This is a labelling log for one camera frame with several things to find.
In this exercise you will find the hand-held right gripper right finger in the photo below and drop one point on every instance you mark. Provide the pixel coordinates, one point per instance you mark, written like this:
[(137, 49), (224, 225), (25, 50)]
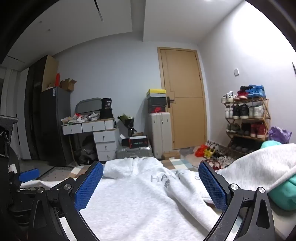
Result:
[(212, 187)]

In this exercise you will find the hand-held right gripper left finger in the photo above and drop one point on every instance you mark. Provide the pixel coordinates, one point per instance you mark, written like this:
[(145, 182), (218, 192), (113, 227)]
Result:
[(90, 185)]

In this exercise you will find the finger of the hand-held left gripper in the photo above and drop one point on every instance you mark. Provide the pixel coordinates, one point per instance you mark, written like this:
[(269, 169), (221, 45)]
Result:
[(29, 175)]

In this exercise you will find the light grey sweatshirt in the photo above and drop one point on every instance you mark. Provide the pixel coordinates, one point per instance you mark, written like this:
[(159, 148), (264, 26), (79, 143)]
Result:
[(138, 197)]

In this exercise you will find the scattered shoes pile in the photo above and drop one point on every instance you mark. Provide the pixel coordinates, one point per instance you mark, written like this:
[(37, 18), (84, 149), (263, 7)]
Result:
[(218, 154)]

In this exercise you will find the dark bag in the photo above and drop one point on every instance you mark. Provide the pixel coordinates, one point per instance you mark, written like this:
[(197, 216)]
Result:
[(85, 150)]

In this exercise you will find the orange plastic bag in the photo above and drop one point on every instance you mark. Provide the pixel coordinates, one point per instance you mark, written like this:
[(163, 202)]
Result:
[(200, 151)]

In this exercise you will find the dark wardrobe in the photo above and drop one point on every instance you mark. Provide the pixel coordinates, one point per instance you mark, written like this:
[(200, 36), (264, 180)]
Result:
[(33, 104)]

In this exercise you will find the white drawer cabinet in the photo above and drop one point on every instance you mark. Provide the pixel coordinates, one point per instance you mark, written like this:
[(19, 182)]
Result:
[(105, 144)]

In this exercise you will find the checked brown blue blanket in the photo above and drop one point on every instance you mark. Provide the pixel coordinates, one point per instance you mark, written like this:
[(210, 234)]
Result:
[(175, 163)]

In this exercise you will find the white curtain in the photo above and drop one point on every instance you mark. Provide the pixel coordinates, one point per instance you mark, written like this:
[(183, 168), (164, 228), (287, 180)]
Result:
[(11, 92)]

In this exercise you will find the black refrigerator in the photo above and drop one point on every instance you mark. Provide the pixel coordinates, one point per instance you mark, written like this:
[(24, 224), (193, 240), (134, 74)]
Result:
[(54, 125)]

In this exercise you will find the small flat cardboard box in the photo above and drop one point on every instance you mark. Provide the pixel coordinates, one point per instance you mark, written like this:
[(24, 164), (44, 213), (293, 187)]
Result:
[(170, 155)]

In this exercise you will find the silver flat suitcase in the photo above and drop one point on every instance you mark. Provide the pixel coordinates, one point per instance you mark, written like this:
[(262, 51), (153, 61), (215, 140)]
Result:
[(134, 153)]

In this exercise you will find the white desk with drawers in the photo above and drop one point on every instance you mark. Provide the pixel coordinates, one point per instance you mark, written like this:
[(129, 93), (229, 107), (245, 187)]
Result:
[(90, 127)]

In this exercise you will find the black red striped shoe box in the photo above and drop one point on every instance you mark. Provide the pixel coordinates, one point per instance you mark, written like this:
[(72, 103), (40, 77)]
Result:
[(138, 141)]

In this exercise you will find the crumpled paper clutter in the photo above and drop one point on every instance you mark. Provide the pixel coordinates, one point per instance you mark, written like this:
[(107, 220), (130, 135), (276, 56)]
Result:
[(78, 117)]

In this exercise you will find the teal garment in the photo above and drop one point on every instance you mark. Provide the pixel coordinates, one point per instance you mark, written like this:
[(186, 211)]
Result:
[(284, 192)]

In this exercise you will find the green black wrapped bouquet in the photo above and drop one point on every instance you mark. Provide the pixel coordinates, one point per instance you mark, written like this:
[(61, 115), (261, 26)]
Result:
[(126, 121)]

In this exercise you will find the large cardboard sheet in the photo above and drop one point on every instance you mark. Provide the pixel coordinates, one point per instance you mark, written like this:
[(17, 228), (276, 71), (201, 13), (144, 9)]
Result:
[(49, 71)]

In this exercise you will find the tall black carton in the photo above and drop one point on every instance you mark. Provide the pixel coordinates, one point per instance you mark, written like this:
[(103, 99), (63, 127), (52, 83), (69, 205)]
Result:
[(106, 107)]

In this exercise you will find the open cardboard box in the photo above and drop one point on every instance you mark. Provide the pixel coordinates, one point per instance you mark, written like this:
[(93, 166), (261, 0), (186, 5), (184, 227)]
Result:
[(67, 84)]

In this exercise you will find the grey chair back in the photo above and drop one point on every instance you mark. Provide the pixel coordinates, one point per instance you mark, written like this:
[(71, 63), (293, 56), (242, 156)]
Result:
[(89, 105)]

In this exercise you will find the purple cloth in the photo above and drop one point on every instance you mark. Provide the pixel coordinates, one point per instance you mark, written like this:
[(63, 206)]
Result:
[(278, 135)]

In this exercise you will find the tan wooden door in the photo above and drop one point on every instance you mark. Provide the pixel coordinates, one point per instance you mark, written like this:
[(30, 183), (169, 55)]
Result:
[(185, 104)]

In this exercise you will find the wooden shelf with yarn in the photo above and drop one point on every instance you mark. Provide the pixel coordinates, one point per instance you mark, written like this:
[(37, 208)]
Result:
[(267, 115)]

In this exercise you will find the black shoe box red logo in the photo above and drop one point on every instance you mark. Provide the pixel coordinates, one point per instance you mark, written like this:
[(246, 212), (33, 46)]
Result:
[(157, 109)]

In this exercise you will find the dark grey shoe box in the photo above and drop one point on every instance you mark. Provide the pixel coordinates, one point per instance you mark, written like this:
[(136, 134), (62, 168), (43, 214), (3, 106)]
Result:
[(156, 101)]

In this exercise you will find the yellow lid shoe box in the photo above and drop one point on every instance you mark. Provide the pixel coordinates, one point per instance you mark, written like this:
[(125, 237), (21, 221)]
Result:
[(156, 92)]

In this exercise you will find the ceiling track light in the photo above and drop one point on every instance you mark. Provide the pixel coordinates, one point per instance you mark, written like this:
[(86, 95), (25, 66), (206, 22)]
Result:
[(99, 11)]

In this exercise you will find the white wall switch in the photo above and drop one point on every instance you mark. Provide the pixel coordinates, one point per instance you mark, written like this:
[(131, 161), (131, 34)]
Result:
[(236, 72)]

